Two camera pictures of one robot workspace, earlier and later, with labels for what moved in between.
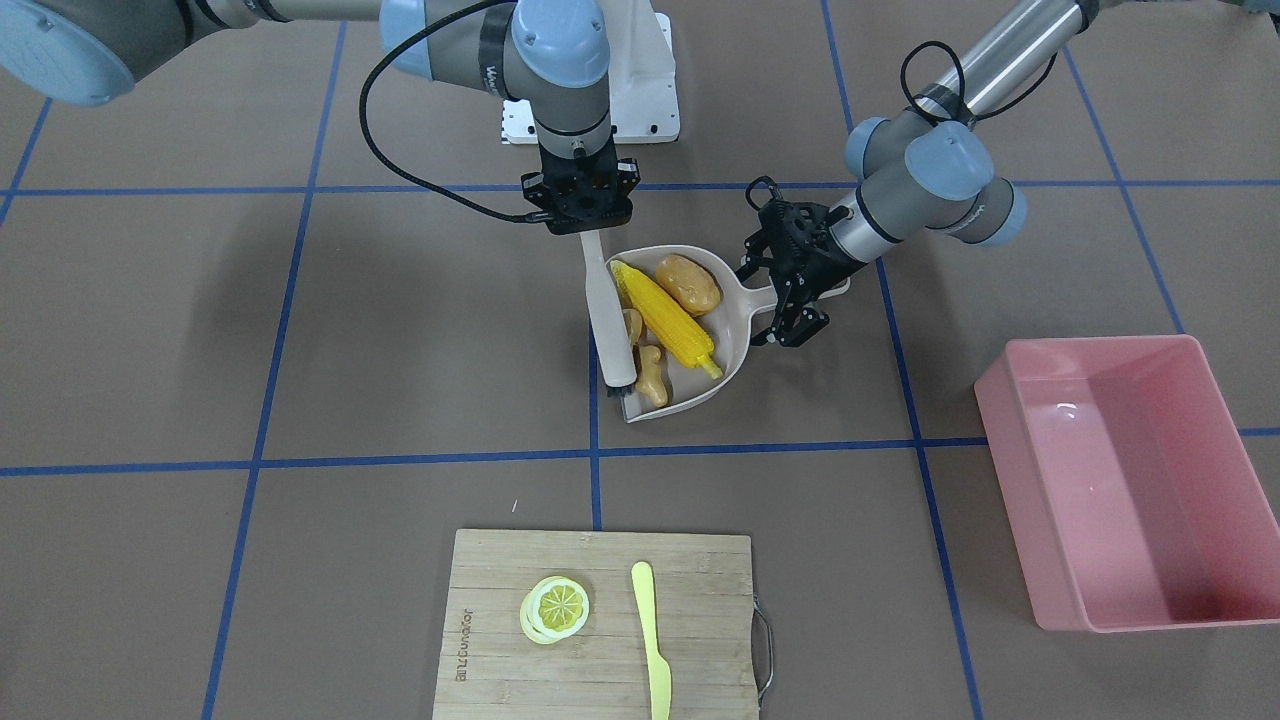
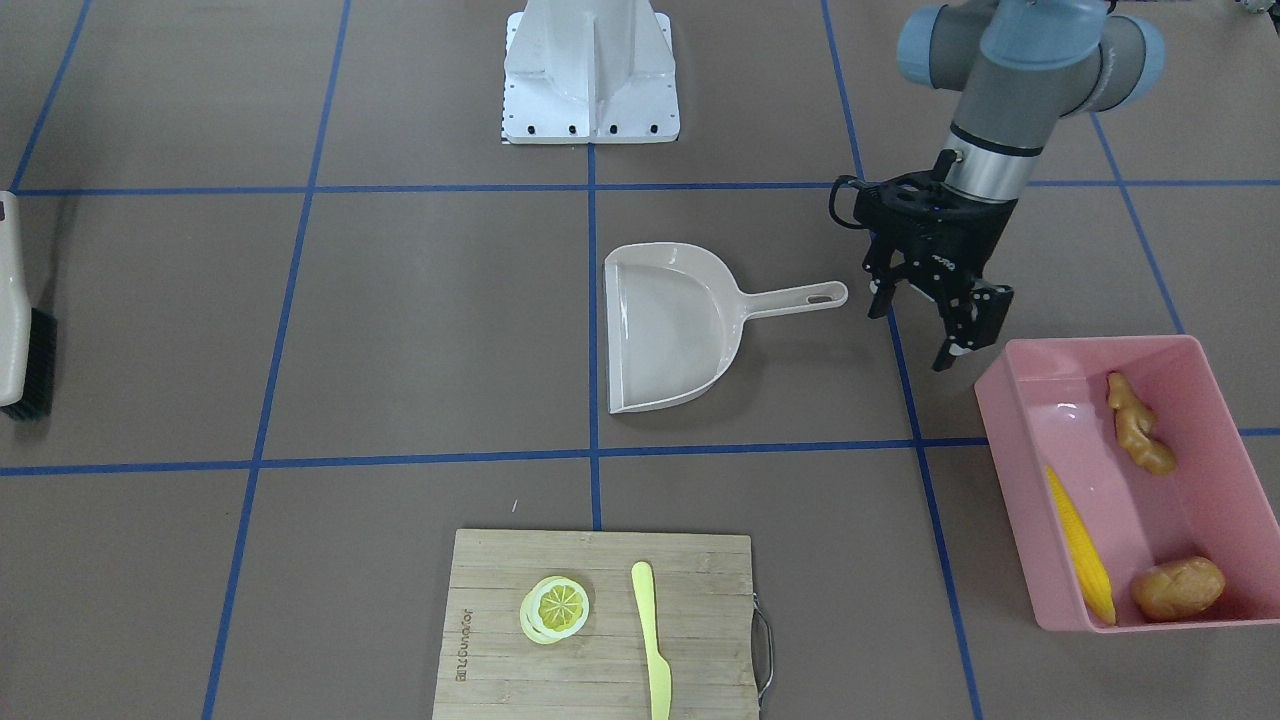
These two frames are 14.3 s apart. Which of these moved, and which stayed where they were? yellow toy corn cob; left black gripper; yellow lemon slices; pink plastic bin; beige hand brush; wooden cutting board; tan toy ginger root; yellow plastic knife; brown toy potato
Moved: left black gripper; beige hand brush; yellow toy corn cob; tan toy ginger root; brown toy potato
Stayed: yellow lemon slices; pink plastic bin; yellow plastic knife; wooden cutting board
